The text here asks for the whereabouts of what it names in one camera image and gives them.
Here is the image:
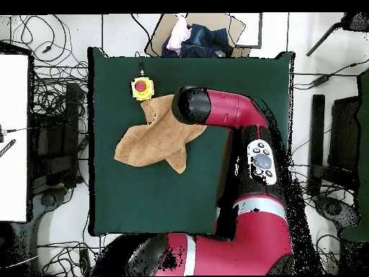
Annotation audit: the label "yellow emergency stop button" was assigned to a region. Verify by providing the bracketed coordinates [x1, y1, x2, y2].
[130, 76, 156, 102]

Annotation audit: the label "white desk top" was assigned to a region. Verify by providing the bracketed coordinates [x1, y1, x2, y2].
[0, 53, 30, 223]

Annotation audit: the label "black emergency stop cable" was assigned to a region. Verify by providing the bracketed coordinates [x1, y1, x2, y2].
[135, 50, 145, 77]

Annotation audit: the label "brown cardboard box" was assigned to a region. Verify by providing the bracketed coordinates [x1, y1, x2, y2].
[144, 12, 252, 58]

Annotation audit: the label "black tripod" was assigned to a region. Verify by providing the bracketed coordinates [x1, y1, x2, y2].
[306, 12, 369, 57]

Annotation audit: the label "dark green tablecloth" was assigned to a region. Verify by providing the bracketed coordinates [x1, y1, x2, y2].
[87, 47, 295, 237]

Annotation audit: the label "blue denim jeans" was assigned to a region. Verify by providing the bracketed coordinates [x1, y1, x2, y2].
[161, 23, 234, 58]

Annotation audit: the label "black metal stand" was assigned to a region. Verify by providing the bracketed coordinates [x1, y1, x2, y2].
[30, 82, 87, 188]
[306, 94, 361, 197]

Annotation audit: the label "tan terry towel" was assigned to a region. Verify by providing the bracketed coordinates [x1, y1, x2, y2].
[113, 94, 208, 175]

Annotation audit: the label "pale pink garment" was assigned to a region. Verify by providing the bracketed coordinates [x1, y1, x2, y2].
[166, 14, 193, 55]

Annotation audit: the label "tangled black cables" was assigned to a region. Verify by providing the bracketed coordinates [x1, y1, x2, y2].
[37, 233, 110, 276]
[11, 14, 89, 119]

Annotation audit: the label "green fabric sheet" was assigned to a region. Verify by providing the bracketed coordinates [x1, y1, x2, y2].
[339, 68, 369, 242]

